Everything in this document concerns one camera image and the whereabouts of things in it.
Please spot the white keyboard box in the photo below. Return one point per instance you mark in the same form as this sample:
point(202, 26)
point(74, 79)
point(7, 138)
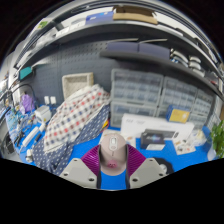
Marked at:
point(133, 125)

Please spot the navy polka-dot cloth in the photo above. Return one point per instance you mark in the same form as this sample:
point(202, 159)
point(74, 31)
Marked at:
point(53, 156)

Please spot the teal wall holder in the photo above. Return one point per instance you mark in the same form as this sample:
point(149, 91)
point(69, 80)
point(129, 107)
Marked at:
point(25, 73)

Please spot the white woven basket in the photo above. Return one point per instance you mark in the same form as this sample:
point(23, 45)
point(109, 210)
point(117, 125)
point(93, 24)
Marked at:
point(77, 85)

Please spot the blue box with yellow label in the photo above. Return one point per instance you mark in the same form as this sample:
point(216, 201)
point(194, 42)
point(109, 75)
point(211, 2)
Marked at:
point(178, 115)

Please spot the purple bag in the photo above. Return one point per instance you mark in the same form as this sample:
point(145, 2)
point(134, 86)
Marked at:
point(26, 104)

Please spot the small black box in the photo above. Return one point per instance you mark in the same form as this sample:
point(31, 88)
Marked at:
point(156, 138)

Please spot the red blue checked cloth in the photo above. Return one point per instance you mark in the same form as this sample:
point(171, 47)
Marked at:
point(78, 116)

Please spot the grey plastic drawer cabinet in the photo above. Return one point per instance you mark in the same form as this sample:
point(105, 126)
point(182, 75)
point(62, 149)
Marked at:
point(204, 108)
point(133, 111)
point(180, 95)
point(136, 87)

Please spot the yellow object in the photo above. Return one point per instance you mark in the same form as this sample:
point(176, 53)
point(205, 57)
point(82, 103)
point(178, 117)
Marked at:
point(106, 124)

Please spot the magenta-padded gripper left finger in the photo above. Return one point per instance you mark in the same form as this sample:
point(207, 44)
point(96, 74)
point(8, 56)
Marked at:
point(78, 171)

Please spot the beige computer mouse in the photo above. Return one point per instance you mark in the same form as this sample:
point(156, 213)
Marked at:
point(113, 153)

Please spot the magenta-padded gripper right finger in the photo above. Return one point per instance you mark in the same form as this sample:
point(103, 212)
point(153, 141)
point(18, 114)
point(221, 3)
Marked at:
point(148, 171)

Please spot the green potted plant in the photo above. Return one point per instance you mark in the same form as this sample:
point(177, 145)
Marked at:
point(218, 138)

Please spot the colourful sticker sheet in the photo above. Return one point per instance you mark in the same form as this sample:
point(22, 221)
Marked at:
point(185, 148)

